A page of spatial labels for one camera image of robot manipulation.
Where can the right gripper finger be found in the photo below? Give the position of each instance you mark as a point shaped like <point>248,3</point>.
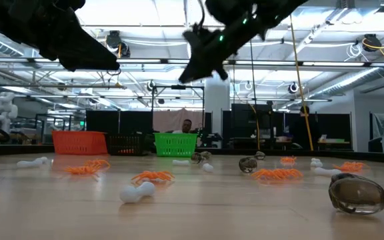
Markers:
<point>193,79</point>
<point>197,68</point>

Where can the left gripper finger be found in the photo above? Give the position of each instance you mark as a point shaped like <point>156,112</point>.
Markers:
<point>92,68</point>
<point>85,53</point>

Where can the white plastic bone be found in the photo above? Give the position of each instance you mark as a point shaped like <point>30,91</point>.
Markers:
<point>325,171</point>
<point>28,163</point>
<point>316,163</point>
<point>208,167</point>
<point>130,195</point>
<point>181,162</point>
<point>47,160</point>

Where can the translucent smoky plastic skull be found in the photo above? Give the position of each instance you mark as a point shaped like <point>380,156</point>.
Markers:
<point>206,154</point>
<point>248,165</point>
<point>197,157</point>
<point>357,195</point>
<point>260,155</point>

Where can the black background robot arm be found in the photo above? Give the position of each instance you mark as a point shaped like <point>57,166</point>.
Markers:
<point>212,137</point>

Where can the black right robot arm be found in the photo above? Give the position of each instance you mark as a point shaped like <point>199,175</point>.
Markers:
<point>262,13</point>

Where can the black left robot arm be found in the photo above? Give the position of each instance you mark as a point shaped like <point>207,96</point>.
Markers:
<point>8,16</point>

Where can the person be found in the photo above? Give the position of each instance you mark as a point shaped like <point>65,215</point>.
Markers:
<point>303,126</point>
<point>187,126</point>

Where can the pink cloth curtain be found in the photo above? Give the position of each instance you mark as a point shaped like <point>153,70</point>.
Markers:
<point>167,120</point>

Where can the long ceiling light strip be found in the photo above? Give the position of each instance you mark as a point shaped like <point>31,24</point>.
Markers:
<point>145,61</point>

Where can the black partition panel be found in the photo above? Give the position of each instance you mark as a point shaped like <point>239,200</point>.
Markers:
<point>118,123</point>
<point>332,125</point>
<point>245,120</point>

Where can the green plastic basket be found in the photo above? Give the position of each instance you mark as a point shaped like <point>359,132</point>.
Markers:
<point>175,145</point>

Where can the orange plastic basket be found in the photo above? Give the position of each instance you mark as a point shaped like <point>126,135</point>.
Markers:
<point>78,143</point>

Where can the black plastic basket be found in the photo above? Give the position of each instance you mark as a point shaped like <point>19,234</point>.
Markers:
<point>125,143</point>

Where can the wooden background table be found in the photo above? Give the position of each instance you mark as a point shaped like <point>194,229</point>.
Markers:
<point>333,142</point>

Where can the black metal rig frame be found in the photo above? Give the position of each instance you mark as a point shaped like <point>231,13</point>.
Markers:
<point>178,87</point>

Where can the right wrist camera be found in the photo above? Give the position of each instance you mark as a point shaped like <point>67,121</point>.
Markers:
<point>195,38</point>

